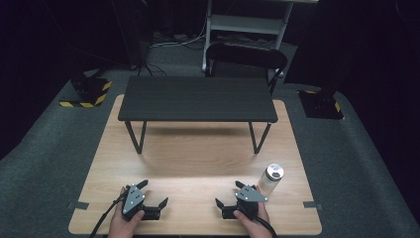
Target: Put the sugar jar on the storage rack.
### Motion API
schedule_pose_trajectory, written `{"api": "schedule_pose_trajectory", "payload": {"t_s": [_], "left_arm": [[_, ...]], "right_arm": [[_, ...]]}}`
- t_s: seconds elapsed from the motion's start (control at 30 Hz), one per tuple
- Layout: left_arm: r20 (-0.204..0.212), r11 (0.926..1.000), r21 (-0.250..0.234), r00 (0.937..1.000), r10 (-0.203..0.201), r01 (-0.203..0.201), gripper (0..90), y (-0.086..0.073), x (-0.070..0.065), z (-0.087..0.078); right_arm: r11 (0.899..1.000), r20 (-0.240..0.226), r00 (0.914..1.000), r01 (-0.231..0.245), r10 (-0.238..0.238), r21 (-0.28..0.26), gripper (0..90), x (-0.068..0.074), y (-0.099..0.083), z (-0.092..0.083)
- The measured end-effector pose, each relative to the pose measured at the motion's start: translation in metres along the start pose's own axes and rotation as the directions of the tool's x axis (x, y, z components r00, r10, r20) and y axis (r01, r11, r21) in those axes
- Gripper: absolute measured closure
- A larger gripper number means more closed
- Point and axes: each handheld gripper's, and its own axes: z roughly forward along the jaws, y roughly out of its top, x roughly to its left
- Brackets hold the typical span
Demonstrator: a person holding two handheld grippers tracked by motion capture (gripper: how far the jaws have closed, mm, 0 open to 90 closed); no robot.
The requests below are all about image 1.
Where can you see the person's right hand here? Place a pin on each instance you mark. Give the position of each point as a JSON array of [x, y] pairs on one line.
[[256, 228]]

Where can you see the person's left hand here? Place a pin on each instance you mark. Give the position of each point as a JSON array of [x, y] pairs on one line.
[[120, 226]]

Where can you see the white metal stand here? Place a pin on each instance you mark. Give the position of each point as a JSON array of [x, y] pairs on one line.
[[246, 24]]

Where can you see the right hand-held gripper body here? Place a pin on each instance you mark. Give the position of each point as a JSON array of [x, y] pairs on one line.
[[249, 195]]

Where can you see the white bottle with silver lid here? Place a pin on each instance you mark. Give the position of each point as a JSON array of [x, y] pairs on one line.
[[271, 180]]

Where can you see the striped-edged black stand base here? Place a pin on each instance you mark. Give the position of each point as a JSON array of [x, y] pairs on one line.
[[322, 104], [87, 94]]

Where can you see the dark tripod stand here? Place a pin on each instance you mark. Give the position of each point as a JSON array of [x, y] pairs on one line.
[[137, 43]]

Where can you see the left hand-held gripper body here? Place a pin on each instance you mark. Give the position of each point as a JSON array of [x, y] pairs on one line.
[[133, 200]]

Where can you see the small black table shelf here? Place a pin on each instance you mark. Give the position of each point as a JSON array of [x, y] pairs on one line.
[[198, 97]]

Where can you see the black folding chair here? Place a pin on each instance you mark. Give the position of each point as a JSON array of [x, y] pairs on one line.
[[246, 56]]

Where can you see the grey tape strip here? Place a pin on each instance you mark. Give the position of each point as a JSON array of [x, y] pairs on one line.
[[313, 205], [78, 205]]

